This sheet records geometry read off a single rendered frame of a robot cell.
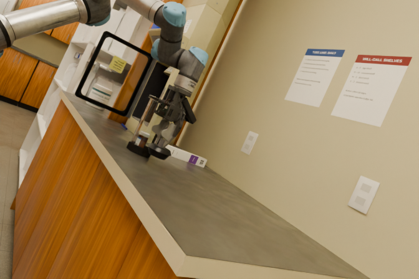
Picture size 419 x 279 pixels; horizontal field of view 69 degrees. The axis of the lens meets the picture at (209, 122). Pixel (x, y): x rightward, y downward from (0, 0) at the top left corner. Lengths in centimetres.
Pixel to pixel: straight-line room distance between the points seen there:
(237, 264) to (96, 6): 102
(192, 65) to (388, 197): 77
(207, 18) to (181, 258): 131
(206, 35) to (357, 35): 72
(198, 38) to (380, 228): 115
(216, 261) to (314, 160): 81
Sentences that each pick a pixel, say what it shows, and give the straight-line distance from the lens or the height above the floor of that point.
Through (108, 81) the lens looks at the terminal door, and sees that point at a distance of 182.
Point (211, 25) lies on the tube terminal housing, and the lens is 167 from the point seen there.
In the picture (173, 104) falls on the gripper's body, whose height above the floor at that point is 117.
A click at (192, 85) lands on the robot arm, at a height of 125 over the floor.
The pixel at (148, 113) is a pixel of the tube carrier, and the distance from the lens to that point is 118.
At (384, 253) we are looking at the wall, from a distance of 115.
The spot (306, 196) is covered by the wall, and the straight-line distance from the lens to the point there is 130.
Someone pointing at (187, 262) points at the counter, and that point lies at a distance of 57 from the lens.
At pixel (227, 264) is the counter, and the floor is 93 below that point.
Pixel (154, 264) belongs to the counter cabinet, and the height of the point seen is 85.
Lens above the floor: 115
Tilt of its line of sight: 1 degrees up
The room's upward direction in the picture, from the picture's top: 25 degrees clockwise
